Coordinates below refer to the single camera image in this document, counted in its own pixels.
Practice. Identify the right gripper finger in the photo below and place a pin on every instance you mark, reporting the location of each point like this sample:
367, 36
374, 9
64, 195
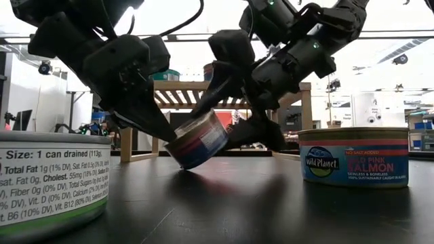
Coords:
225, 84
261, 133

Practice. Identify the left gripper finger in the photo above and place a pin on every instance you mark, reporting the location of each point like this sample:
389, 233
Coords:
146, 115

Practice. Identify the Wild Planet pink salmon can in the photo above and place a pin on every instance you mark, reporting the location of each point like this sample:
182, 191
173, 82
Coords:
354, 166
200, 142
207, 72

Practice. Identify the teal label seafood can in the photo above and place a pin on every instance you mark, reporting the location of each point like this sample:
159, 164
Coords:
167, 76

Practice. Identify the Bumble Bee light tuna can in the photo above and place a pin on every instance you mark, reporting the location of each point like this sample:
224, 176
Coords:
51, 183

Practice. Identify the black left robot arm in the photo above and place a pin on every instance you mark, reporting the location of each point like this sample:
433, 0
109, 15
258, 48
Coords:
61, 37

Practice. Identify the black background robot arm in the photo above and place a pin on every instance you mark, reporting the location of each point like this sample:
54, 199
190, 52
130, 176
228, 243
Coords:
91, 129
64, 128

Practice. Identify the wooden slatted shelf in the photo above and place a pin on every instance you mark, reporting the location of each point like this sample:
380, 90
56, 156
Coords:
176, 85

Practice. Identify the orange hanging cloth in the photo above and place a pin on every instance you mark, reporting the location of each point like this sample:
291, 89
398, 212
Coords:
225, 119

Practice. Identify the thin hanging pole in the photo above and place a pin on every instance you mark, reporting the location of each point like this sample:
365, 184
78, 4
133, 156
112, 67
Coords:
329, 98

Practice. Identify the long ceiling light strip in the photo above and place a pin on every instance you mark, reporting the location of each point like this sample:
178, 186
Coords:
190, 36

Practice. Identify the black floor stand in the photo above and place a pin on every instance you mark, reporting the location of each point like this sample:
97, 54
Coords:
71, 112

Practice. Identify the cardboard box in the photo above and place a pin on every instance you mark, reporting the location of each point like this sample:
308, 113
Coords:
334, 124

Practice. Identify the white tall cabinet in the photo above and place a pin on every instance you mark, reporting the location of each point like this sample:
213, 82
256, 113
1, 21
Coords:
368, 110

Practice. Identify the black monitor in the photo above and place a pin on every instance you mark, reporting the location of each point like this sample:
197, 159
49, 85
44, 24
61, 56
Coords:
23, 120

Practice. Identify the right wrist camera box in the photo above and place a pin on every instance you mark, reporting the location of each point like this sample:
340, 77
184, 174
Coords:
232, 47

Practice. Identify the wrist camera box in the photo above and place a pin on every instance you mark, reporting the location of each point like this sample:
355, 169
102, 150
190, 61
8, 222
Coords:
157, 54
232, 47

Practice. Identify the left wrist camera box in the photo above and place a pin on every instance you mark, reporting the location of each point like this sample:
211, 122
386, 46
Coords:
157, 54

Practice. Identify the black ceiling camera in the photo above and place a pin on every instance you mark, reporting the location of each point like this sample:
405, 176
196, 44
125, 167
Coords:
45, 67
400, 59
334, 84

